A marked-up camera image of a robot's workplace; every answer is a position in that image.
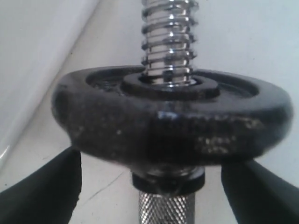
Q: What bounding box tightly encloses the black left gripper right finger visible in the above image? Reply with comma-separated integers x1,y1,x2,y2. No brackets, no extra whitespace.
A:
221,161,299,224

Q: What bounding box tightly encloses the chrome dumbbell bar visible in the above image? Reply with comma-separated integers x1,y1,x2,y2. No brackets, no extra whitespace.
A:
132,0,208,224

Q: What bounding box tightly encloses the black weight plate end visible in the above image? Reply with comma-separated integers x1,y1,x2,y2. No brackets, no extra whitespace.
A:
52,66,293,173

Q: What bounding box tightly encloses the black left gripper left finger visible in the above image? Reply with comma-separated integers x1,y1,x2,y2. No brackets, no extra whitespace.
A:
0,148,82,224

